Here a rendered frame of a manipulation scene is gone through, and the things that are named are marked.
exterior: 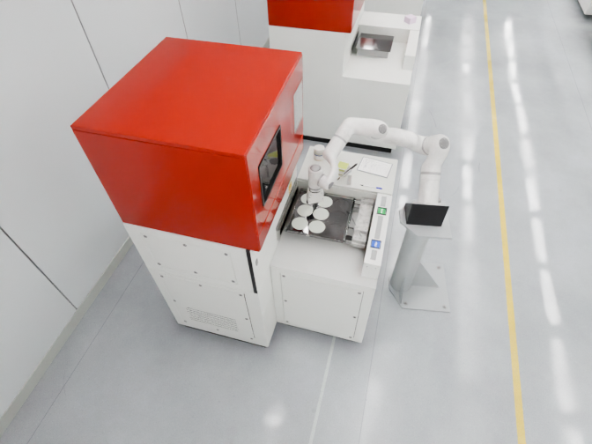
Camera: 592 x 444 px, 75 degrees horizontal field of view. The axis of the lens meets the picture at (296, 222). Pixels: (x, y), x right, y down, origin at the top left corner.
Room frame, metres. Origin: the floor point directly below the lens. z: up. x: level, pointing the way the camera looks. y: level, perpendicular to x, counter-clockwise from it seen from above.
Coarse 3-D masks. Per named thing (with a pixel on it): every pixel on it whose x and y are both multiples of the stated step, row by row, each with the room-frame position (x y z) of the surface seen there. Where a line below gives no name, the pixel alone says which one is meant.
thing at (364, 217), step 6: (360, 204) 1.70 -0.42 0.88; (360, 210) 1.66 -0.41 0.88; (366, 210) 1.66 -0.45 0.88; (372, 210) 1.65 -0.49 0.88; (360, 216) 1.61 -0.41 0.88; (366, 216) 1.60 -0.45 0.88; (360, 222) 1.55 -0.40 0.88; (366, 222) 1.55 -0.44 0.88; (354, 234) 1.46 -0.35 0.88; (366, 234) 1.46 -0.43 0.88; (354, 246) 1.39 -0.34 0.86; (360, 246) 1.38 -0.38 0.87
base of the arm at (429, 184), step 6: (420, 174) 1.77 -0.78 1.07; (426, 174) 1.73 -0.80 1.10; (432, 174) 1.72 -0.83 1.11; (438, 174) 1.72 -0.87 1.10; (420, 180) 1.74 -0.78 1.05; (426, 180) 1.71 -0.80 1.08; (432, 180) 1.70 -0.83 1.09; (438, 180) 1.70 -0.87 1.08; (420, 186) 1.71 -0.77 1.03; (426, 186) 1.68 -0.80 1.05; (432, 186) 1.67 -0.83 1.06; (438, 186) 1.68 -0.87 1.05; (420, 192) 1.68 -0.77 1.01; (426, 192) 1.65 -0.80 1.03; (432, 192) 1.65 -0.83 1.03; (438, 192) 1.66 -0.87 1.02; (420, 198) 1.65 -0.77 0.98; (426, 198) 1.62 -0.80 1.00; (432, 198) 1.62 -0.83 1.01; (438, 198) 1.64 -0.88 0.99; (432, 204) 1.57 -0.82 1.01; (438, 204) 1.57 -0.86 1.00
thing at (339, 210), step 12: (300, 192) 1.81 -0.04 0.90; (300, 204) 1.70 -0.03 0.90; (336, 204) 1.69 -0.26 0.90; (348, 204) 1.69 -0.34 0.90; (300, 216) 1.60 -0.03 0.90; (312, 216) 1.60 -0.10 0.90; (336, 216) 1.60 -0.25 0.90; (348, 216) 1.59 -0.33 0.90; (288, 228) 1.51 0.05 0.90; (336, 228) 1.50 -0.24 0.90
